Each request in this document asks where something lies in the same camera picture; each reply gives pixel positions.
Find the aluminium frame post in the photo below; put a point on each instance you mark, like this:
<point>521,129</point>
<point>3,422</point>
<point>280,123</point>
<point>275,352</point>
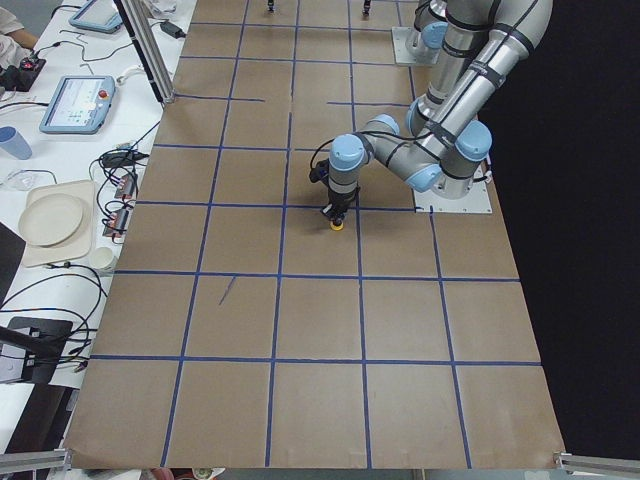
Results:
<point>136,24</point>

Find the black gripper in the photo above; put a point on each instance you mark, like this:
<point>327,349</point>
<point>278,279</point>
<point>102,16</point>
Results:
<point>341,204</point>

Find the blue plastic cup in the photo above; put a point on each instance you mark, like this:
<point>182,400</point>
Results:
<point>13,143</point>

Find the teach pendant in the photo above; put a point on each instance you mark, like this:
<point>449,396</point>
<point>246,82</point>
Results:
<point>97,15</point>
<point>79,105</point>

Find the far teach pendant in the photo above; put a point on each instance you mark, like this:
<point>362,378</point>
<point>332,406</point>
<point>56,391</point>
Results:
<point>97,15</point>

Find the near teach pendant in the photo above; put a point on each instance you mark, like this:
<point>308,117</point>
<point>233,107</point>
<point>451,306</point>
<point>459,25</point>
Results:
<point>79,105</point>

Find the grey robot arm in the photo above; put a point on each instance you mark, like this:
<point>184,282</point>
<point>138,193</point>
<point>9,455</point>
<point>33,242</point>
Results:
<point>430,14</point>
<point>477,43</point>

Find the black monitor stand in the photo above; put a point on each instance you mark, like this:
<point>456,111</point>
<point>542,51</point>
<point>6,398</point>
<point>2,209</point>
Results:
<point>31,349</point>

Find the black power adapter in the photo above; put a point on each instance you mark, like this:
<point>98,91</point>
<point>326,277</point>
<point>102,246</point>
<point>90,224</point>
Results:
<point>172,29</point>

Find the beige tray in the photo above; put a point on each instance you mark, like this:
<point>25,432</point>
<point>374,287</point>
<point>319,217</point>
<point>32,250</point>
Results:
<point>78,244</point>

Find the beige round plate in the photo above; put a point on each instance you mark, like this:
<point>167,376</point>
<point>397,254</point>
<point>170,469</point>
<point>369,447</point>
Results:
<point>50,220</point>

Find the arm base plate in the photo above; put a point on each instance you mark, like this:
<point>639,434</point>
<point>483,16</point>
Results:
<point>412,48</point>
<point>448,195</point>

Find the white paper cup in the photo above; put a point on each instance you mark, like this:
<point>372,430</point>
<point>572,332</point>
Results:
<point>103,260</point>

